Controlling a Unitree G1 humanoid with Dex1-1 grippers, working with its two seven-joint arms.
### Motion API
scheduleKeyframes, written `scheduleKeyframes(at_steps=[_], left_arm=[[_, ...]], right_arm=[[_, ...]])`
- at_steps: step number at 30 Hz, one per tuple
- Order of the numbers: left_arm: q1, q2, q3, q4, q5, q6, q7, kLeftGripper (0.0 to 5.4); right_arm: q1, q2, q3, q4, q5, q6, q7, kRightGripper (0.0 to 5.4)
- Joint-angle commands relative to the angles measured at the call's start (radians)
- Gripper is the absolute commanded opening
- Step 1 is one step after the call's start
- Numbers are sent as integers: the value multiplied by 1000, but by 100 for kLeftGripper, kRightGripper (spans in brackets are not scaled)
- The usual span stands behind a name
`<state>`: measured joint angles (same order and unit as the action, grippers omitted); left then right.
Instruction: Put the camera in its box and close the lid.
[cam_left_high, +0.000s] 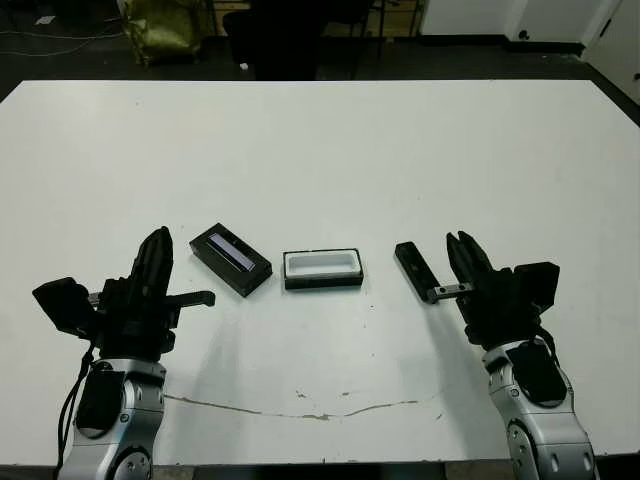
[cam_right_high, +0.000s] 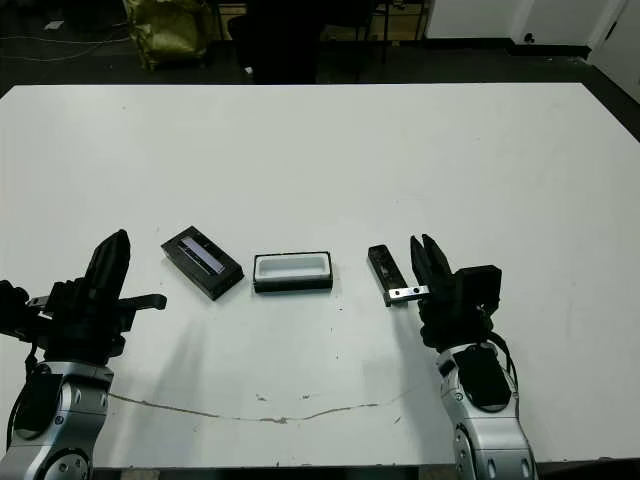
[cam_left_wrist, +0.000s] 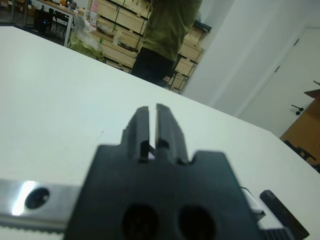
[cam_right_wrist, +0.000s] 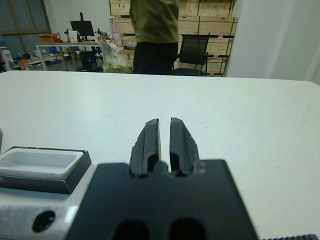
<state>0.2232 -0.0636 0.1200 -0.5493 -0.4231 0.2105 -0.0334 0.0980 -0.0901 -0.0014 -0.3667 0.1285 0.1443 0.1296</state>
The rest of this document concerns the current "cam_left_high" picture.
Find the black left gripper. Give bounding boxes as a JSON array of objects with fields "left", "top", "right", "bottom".
[{"left": 89, "top": 225, "right": 216, "bottom": 357}]

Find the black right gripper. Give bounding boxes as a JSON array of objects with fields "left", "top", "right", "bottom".
[{"left": 432, "top": 230, "right": 544, "bottom": 346}]

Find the slim black camera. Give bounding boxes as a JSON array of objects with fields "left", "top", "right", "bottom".
[{"left": 393, "top": 241, "right": 444, "bottom": 304}]

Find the black box lid with print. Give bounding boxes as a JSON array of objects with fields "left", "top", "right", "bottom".
[{"left": 188, "top": 223, "right": 274, "bottom": 299}]

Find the black box base white insert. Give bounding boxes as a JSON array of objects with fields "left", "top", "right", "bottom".
[{"left": 281, "top": 247, "right": 365, "bottom": 291}]

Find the black skirting board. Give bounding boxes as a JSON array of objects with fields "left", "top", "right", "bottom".
[{"left": 419, "top": 32, "right": 586, "bottom": 57}]

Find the yellow-green plastic bag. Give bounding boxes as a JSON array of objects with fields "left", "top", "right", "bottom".
[{"left": 123, "top": 0, "right": 201, "bottom": 66}]

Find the black bin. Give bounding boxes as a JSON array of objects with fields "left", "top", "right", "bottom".
[{"left": 222, "top": 10, "right": 256, "bottom": 76}]

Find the person in black trousers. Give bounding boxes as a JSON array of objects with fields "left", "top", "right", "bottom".
[{"left": 249, "top": 0, "right": 324, "bottom": 81}]

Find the white door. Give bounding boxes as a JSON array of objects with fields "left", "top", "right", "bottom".
[{"left": 582, "top": 0, "right": 640, "bottom": 101}]

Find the black office chair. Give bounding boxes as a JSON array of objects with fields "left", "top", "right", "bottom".
[{"left": 319, "top": 0, "right": 386, "bottom": 69}]

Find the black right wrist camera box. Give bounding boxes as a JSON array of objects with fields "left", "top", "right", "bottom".
[{"left": 513, "top": 259, "right": 560, "bottom": 312}]

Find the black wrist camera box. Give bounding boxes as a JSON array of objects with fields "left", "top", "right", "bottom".
[
  {"left": 513, "top": 259, "right": 560, "bottom": 312},
  {"left": 32, "top": 278, "right": 99, "bottom": 339}
]

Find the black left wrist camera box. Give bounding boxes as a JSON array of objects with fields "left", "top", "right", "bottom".
[{"left": 32, "top": 278, "right": 99, "bottom": 339}]

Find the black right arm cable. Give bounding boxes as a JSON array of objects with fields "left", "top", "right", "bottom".
[{"left": 529, "top": 319, "right": 561, "bottom": 364}]

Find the thin floor cable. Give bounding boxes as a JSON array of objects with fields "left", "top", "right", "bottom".
[{"left": 0, "top": 27, "right": 126, "bottom": 42}]

